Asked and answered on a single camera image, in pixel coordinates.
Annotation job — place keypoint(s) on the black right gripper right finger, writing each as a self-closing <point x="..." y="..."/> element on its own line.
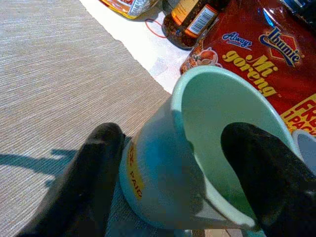
<point x="266" y="172"/>

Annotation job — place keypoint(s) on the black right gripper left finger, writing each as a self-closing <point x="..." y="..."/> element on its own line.
<point x="84" y="182"/>

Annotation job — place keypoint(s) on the light green ceramic mug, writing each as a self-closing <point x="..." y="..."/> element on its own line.
<point x="172" y="172"/>

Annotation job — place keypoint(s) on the beige woven placemat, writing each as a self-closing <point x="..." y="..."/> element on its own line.
<point x="61" y="86"/>

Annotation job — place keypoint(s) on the red Ibumie noodle packet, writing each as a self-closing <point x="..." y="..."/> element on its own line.
<point x="266" y="59"/>

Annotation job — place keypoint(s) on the dark blue foil packet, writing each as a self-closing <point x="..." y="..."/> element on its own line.
<point x="300" y="10"/>

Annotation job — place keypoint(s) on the chili paste glass jar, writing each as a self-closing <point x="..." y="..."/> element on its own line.
<point x="188" y="22"/>

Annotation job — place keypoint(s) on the red rubber band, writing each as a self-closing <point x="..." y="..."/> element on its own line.
<point x="154" y="28"/>

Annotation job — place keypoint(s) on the yellow orange snack packet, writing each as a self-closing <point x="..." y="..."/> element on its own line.
<point x="128" y="6"/>

